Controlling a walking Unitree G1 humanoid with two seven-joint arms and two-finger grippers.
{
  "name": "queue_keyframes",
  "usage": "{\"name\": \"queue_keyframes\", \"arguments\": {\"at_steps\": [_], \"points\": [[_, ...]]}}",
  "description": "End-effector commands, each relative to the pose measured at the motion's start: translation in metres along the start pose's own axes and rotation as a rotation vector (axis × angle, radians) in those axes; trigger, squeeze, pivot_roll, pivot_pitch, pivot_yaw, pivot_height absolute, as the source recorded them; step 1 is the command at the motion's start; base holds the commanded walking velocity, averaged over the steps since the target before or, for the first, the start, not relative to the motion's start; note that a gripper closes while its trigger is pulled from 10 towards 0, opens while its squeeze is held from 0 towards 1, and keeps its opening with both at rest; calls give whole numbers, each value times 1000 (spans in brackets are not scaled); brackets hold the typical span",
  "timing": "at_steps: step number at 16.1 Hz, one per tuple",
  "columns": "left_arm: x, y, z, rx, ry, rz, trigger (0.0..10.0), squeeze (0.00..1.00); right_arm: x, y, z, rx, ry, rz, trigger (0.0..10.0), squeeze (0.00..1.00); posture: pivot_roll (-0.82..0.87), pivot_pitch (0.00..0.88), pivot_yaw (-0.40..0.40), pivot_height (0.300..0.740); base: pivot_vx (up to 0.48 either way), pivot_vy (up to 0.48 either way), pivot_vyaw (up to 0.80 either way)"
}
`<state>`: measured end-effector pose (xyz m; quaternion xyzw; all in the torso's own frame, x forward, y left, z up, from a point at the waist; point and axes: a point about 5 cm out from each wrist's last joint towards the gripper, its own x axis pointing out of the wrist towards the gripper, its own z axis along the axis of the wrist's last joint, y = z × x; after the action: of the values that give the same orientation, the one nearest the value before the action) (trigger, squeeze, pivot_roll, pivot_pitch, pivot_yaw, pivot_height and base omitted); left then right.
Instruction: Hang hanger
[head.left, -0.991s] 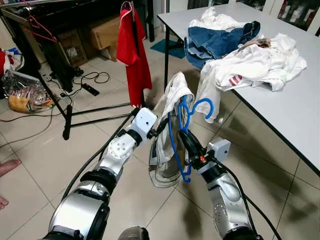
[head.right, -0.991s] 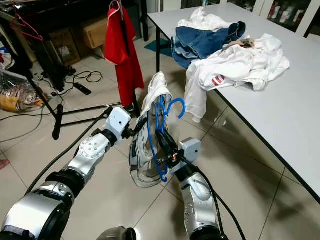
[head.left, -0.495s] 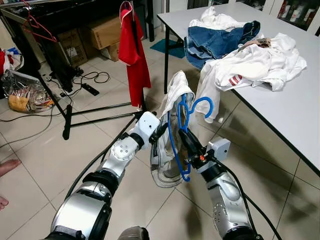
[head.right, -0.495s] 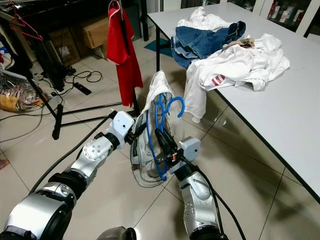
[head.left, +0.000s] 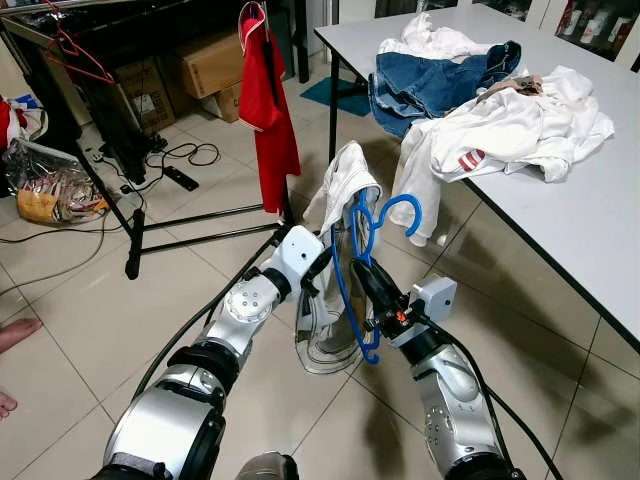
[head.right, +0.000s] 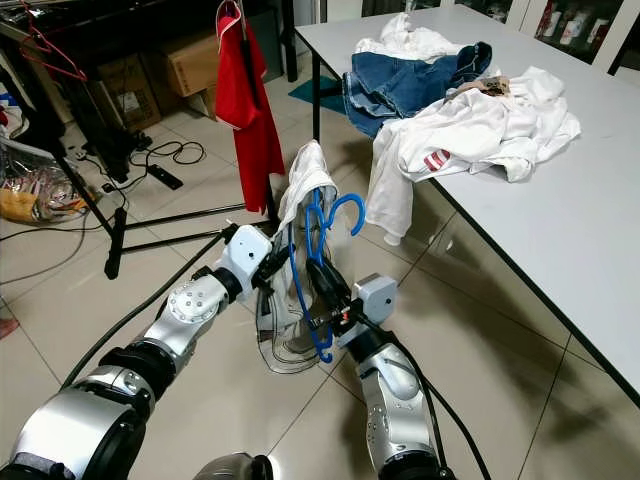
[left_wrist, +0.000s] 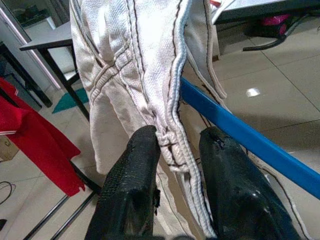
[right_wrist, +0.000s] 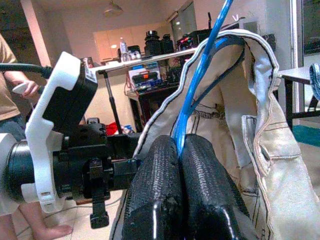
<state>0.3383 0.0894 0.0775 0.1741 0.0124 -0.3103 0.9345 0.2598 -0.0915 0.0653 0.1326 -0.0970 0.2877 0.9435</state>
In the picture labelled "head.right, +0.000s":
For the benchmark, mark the small cardboard box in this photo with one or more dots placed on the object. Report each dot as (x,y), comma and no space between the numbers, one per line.
(205,102)

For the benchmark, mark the white crumpled garment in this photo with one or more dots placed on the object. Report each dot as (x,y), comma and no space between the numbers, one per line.
(410,40)

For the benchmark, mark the printed cardboard box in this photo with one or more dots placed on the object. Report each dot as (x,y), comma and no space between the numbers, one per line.
(125,90)

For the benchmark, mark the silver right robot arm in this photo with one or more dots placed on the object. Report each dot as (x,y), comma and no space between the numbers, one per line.
(395,400)

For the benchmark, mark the plastic bag with striped fabric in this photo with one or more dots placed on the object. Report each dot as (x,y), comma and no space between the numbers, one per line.
(40,190)

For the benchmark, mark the black desk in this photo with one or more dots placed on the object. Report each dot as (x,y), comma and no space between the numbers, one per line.
(130,25)

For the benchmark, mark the white and red clothes pile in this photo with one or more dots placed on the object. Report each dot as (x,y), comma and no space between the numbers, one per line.
(10,115)

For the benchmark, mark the red garment white trim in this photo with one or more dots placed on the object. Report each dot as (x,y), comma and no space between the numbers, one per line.
(250,110)

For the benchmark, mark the grey robot left foot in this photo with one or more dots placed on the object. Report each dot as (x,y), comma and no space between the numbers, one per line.
(240,467)

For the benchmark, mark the blue denim garment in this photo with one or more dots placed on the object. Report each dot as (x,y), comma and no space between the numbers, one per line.
(400,85)

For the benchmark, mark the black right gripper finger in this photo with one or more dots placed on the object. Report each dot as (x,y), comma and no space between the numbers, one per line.
(325,280)

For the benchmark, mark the beige plaid garment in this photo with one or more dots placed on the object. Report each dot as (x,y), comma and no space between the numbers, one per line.
(490,88)

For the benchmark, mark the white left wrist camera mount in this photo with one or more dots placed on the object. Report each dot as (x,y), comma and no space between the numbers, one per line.
(245,255)

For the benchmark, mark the person bare leg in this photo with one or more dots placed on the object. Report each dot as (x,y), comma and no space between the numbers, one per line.
(8,326)

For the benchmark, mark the white cotton garment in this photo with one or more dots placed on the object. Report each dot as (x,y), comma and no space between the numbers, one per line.
(490,130)

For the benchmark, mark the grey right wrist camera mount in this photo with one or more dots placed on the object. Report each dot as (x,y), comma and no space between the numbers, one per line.
(375,297)

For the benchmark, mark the plain cardboard box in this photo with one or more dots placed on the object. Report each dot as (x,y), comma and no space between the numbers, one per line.
(190,60)

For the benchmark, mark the black power strip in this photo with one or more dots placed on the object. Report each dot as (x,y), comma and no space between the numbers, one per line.
(165,178)

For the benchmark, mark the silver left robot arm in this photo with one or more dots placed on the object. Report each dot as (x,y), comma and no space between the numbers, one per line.
(190,305)

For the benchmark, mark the white glass door cabinet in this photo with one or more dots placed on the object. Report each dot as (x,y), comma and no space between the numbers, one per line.
(560,20)

